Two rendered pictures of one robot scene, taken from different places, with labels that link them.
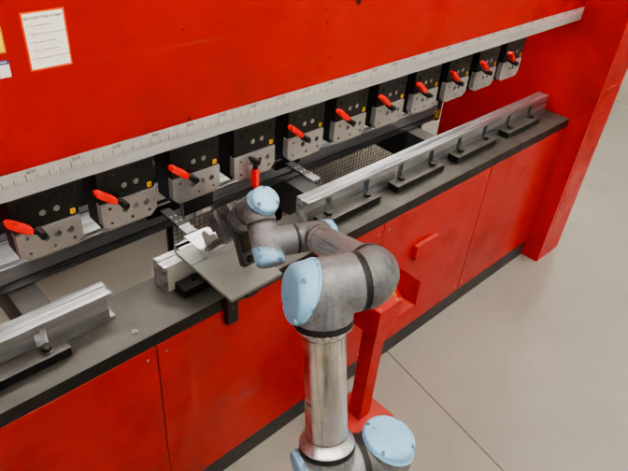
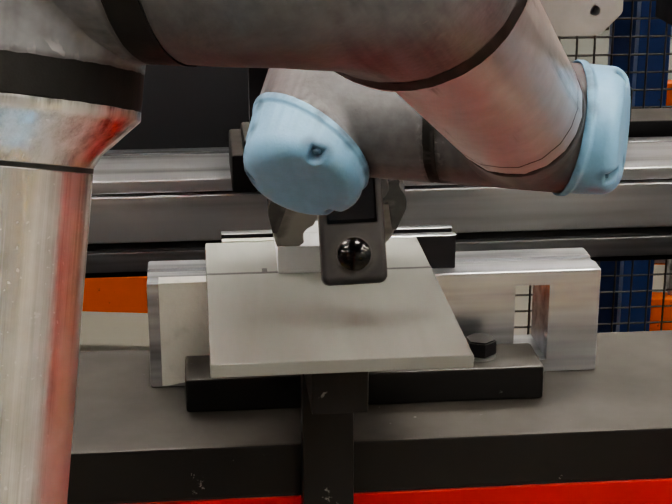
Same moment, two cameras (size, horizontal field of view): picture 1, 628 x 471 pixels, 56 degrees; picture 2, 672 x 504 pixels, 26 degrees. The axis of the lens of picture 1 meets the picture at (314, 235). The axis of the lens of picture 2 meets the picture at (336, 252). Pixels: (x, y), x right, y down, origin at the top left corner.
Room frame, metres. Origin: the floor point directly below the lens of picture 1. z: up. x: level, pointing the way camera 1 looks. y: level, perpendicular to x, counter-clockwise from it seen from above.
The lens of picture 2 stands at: (0.53, -0.46, 1.38)
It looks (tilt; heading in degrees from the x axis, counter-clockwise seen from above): 19 degrees down; 41
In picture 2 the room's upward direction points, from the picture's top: straight up
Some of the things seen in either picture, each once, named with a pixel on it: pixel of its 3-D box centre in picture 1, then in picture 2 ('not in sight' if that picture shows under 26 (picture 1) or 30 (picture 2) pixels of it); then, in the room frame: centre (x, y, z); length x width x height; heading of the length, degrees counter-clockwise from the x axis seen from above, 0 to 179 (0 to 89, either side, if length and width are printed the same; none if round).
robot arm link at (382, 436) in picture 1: (383, 451); not in sight; (0.78, -0.20, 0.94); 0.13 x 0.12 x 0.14; 114
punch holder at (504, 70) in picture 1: (504, 56); not in sight; (2.56, -0.74, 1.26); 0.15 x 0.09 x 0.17; 137
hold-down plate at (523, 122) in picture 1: (520, 126); not in sight; (2.69, -0.94, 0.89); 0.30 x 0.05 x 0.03; 137
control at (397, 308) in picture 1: (380, 294); not in sight; (1.52, -0.25, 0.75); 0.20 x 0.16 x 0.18; 136
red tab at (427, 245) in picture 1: (425, 246); not in sight; (2.05, -0.48, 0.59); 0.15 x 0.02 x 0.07; 137
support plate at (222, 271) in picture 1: (228, 264); (325, 299); (1.31, 0.23, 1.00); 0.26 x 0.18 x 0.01; 47
